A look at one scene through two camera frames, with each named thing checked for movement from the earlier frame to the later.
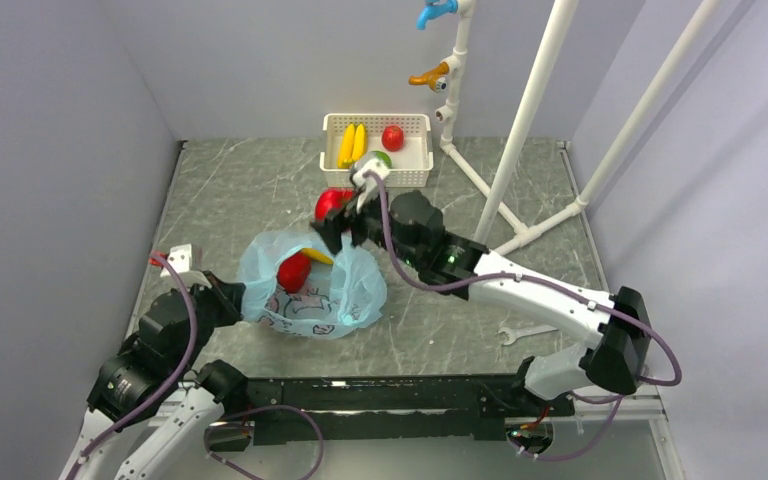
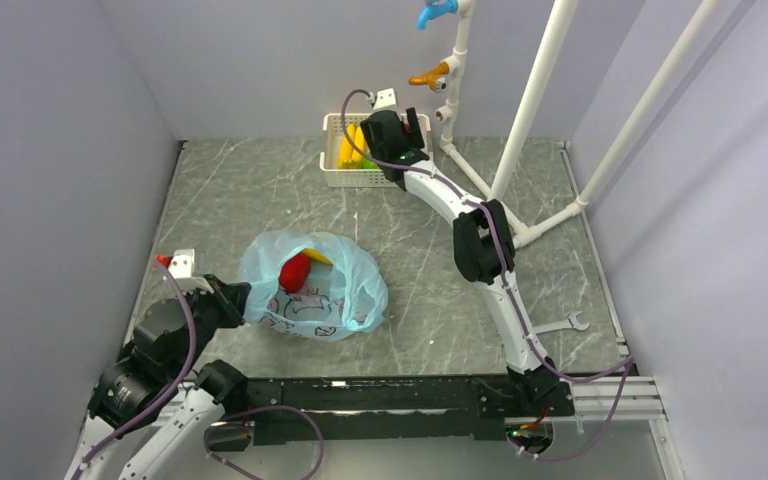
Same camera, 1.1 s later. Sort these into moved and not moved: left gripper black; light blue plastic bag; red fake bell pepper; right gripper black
Moved: right gripper black
Not moved: light blue plastic bag; left gripper black; red fake bell pepper
